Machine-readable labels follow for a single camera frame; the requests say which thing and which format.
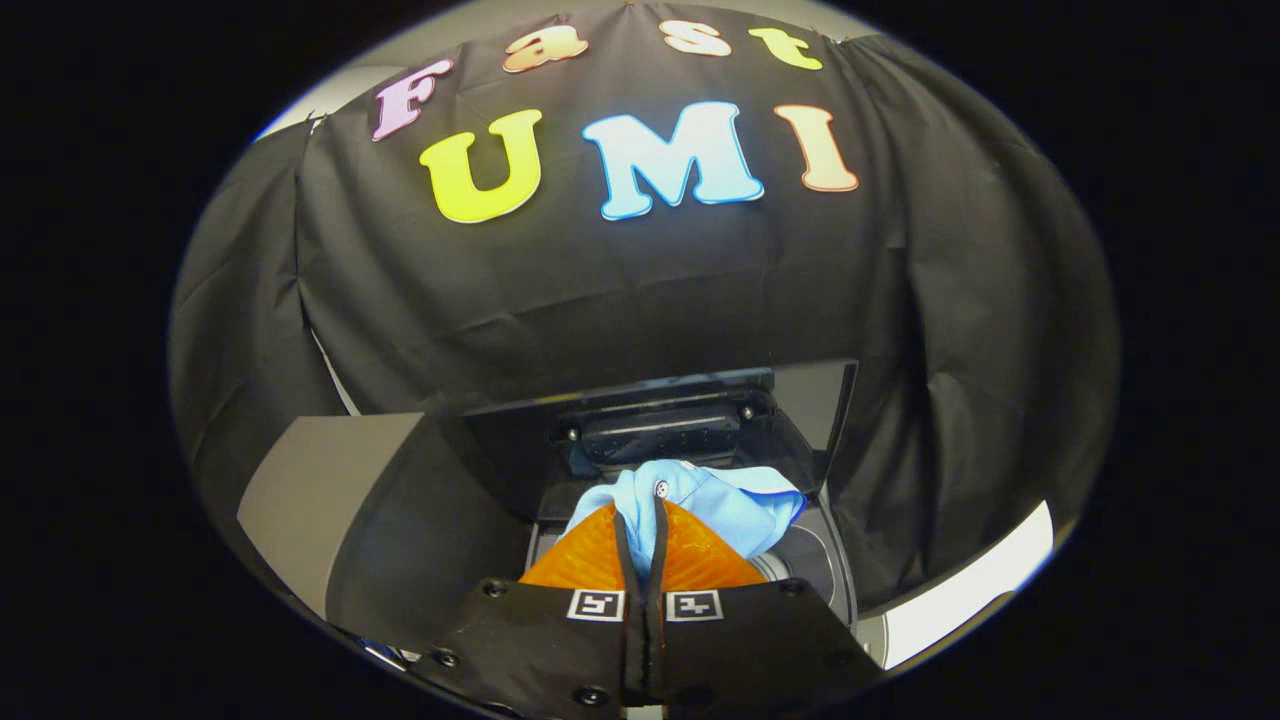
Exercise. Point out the white flat board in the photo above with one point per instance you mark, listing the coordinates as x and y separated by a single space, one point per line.
970 590

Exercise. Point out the light blue polo shirt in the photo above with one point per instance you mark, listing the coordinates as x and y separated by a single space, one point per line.
730 505

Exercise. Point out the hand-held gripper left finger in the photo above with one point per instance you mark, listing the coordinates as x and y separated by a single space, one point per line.
540 650

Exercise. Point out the dark washing machine lid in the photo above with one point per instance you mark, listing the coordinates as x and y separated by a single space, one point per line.
520 450

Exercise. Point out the black backdrop cloth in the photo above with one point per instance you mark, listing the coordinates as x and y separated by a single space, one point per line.
600 300

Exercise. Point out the grey cabinet with black top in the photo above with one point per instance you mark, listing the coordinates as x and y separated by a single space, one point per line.
320 500

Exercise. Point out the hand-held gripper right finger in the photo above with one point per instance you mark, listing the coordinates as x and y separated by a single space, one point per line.
750 650

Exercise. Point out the grey washing machine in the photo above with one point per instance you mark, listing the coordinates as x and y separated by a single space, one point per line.
820 560

